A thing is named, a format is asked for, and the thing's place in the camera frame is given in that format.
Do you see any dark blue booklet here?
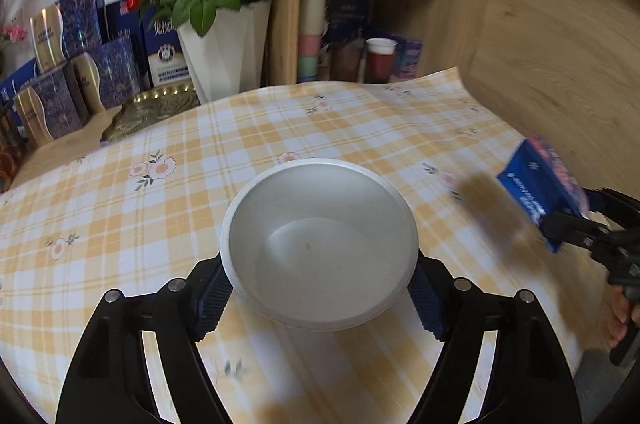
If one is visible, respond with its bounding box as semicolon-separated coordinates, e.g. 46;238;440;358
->
325;0;373;48

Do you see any pink flower plant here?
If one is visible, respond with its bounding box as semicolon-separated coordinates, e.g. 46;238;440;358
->
0;22;28;45

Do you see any dark blue upright box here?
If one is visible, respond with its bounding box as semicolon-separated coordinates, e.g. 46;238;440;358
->
104;0;151;78

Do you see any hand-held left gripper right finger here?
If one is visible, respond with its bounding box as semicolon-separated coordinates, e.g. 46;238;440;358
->
406;254;583;424

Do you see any blue cardboard box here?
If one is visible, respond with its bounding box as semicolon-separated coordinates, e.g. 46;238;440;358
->
496;135;591;254

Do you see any ornate gold tray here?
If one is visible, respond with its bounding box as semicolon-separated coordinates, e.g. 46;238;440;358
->
100;84;202;146

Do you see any yellow plaid floral tablecloth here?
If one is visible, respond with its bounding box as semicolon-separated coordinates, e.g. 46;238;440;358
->
0;67;608;424

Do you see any white disposable bowl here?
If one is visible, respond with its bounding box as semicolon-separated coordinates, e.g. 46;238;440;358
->
220;158;420;332

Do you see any red paper cup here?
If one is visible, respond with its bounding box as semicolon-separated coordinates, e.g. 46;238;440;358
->
365;37;399;84

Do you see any flat blue box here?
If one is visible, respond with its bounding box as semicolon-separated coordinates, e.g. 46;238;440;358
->
0;57;41;105

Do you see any white faceted vase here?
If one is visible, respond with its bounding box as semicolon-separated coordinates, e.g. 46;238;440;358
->
176;0;273;104

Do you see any stack of pastel cups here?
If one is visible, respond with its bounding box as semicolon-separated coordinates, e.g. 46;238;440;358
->
297;0;329;84

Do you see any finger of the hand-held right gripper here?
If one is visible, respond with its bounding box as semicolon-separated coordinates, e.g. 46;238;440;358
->
541;211;621;251
580;187;640;218

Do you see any small blue purple box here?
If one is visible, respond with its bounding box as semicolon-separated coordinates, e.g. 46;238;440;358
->
395;37;425;80

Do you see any person's right hand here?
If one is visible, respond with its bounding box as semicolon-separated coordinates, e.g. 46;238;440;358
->
607;288;638;350

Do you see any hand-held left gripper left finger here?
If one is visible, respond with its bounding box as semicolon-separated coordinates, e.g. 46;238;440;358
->
55;254;236;424

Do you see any brown cup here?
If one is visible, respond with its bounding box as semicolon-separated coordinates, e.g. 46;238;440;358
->
332;38;368;82

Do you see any blue box with white label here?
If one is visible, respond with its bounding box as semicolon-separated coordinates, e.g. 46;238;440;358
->
141;17;193;88

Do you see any gold and blue gift box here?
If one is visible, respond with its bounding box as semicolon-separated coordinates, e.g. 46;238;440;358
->
29;0;106;72
12;67;85;142
70;35;142;115

